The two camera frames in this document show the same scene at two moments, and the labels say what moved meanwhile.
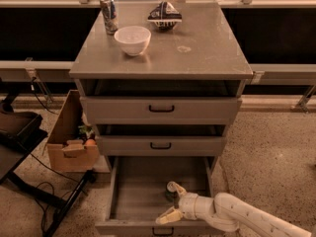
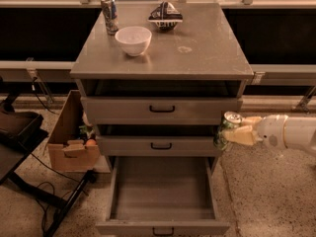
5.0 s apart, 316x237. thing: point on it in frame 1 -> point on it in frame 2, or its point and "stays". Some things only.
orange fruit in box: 90,142 stays
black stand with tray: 20,132 stays
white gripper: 188,205 -> 272,131
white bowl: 132,39 stays
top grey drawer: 160,111 stays
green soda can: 172,192 -> 230,119
